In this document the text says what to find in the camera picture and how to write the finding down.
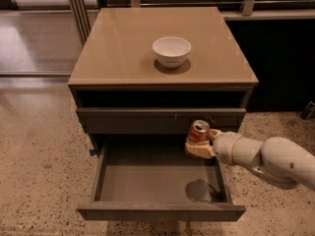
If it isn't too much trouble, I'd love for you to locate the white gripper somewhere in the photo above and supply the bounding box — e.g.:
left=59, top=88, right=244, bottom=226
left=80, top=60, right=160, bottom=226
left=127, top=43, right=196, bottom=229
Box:
left=185, top=129, right=241, bottom=165

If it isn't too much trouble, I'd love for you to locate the red coke can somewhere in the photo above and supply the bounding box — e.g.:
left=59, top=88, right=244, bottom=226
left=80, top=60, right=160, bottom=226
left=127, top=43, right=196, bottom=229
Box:
left=187, top=120, right=210, bottom=144

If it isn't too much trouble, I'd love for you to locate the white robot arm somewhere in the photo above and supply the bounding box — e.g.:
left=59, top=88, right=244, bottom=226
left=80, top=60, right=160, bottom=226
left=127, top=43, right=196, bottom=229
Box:
left=185, top=129, right=315, bottom=190

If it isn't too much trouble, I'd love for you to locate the grey drawer cabinet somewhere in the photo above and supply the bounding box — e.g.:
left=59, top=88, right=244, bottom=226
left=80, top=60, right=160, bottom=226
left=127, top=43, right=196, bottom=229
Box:
left=67, top=6, right=260, bottom=222

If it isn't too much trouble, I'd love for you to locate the open grey middle drawer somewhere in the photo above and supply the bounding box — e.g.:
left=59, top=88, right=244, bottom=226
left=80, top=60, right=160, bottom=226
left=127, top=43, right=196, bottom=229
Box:
left=77, top=146, right=246, bottom=221

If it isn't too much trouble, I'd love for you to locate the closed grey top drawer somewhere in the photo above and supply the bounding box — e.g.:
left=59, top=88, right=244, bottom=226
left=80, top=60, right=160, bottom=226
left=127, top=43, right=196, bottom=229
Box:
left=77, top=107, right=246, bottom=135

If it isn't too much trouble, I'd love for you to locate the white ceramic bowl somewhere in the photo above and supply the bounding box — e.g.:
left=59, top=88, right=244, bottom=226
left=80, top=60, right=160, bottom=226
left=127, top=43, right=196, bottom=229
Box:
left=153, top=36, right=191, bottom=69

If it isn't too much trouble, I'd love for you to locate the dark object on floor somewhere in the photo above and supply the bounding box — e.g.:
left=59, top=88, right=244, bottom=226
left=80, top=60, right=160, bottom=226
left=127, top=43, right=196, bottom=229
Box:
left=300, top=101, right=315, bottom=120

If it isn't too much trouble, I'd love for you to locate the blue tape piece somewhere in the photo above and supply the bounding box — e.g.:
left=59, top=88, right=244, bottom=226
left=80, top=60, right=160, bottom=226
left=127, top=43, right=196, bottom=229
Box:
left=90, top=149, right=96, bottom=156

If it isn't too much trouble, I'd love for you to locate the metal railing frame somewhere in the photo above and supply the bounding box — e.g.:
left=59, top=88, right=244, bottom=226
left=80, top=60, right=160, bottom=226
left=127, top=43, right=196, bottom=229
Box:
left=69, top=0, right=315, bottom=41

